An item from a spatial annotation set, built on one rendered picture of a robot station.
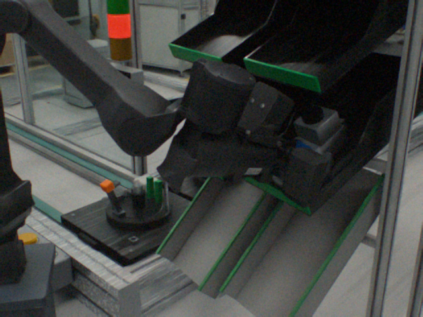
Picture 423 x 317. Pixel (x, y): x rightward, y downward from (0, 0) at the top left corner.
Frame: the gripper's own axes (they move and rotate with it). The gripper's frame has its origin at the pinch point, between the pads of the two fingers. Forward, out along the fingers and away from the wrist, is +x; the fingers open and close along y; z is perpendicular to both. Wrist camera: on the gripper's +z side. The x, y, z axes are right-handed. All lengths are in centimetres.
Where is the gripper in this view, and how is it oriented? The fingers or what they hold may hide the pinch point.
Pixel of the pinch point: (295, 155)
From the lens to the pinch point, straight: 68.5
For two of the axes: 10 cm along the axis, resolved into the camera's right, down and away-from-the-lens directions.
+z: 2.2, -9.3, -2.8
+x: 8.2, 0.3, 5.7
